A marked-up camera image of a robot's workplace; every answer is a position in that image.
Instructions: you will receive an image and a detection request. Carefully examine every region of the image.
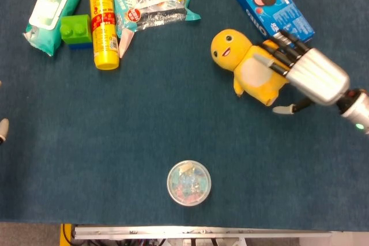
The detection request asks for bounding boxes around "yellow bottle with green cap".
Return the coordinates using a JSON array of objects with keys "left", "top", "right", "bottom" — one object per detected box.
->
[{"left": 89, "top": 0, "right": 120, "bottom": 71}]

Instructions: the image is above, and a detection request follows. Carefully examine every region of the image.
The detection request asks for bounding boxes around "blue toy building block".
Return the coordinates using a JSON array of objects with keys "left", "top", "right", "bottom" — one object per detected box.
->
[{"left": 69, "top": 42, "right": 93, "bottom": 51}]

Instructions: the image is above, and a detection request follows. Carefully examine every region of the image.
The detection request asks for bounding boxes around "blue Oreo cookie box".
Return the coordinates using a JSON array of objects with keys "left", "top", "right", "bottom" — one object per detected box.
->
[{"left": 234, "top": 0, "right": 315, "bottom": 43}]

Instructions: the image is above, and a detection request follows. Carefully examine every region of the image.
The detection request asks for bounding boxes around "green toy building block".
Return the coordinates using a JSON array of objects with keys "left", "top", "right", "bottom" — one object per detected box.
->
[{"left": 59, "top": 14, "right": 93, "bottom": 46}]

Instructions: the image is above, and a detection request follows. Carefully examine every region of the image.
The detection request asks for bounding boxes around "green wet wipes pack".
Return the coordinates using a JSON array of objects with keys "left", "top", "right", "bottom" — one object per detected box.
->
[{"left": 22, "top": 0, "right": 82, "bottom": 57}]

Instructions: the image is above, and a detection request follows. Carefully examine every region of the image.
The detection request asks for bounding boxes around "yellow plush toy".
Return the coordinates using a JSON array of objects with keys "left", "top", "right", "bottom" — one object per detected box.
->
[{"left": 210, "top": 28, "right": 290, "bottom": 107}]

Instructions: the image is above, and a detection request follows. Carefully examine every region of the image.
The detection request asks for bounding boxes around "aluminium frame rail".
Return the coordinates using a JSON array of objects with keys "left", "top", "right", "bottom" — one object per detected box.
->
[{"left": 71, "top": 225, "right": 333, "bottom": 240}]

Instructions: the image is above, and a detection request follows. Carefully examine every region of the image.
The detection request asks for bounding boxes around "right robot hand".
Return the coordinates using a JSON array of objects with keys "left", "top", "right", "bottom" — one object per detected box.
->
[{"left": 254, "top": 29, "right": 351, "bottom": 115}]

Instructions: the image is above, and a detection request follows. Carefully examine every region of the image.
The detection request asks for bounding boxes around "round clear container of clips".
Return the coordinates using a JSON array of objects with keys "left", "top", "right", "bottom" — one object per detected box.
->
[{"left": 166, "top": 160, "right": 212, "bottom": 207}]

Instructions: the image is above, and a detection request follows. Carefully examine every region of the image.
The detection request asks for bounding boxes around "yellow frame post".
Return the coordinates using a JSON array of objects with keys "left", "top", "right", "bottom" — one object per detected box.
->
[{"left": 59, "top": 223, "right": 73, "bottom": 246}]

